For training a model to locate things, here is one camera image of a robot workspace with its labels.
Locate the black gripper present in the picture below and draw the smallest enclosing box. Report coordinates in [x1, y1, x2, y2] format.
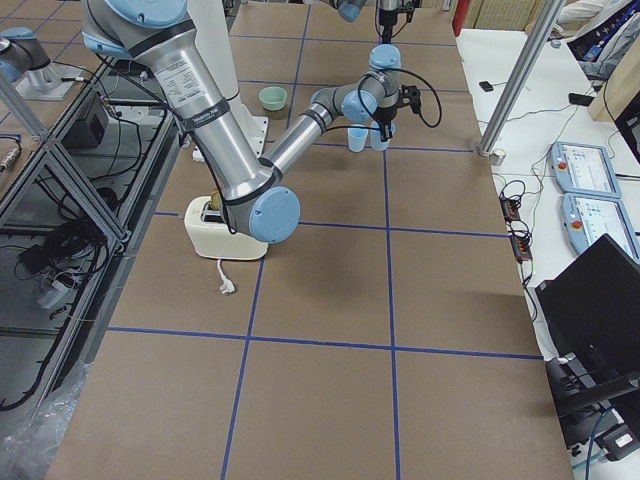
[373, 85, 421, 141]
[375, 0, 414, 44]

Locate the blue cup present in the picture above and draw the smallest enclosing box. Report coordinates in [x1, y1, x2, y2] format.
[369, 121, 390, 151]
[347, 125, 368, 153]

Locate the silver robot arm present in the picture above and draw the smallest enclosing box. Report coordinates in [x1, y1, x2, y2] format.
[82, 1, 406, 243]
[322, 0, 420, 44]

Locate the small black device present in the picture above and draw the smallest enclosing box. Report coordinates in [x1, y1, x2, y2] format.
[479, 81, 494, 92]

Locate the green bowl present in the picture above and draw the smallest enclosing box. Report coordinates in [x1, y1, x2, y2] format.
[258, 86, 288, 111]

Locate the orange black usb hub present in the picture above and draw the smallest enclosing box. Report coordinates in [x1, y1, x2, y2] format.
[499, 195, 533, 264]

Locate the toast slice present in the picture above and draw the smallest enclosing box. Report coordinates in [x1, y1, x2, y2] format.
[209, 190, 222, 211]

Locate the upper teach pendant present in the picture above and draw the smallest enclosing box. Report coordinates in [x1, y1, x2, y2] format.
[548, 141, 622, 199]

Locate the teach pendant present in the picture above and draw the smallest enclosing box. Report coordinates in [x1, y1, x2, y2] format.
[561, 193, 639, 262]
[548, 141, 622, 199]

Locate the cream toaster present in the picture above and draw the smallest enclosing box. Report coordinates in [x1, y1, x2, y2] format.
[184, 196, 268, 261]

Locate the seated person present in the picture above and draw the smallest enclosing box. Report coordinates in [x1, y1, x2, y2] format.
[556, 0, 639, 81]

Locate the lower teach pendant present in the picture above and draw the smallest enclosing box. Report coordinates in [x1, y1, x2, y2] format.
[561, 193, 639, 262]

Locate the white toaster plug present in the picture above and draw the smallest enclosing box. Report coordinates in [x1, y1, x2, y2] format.
[216, 259, 236, 295]

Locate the black laptop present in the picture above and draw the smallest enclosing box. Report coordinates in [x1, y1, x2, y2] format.
[534, 232, 640, 371]

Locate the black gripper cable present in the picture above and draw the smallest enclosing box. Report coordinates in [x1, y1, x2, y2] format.
[357, 68, 442, 132]

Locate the aluminium frame post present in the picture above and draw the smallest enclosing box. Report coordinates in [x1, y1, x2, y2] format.
[477, 0, 565, 166]

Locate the white pedestal column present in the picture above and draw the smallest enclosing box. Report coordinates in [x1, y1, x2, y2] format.
[187, 0, 269, 157]

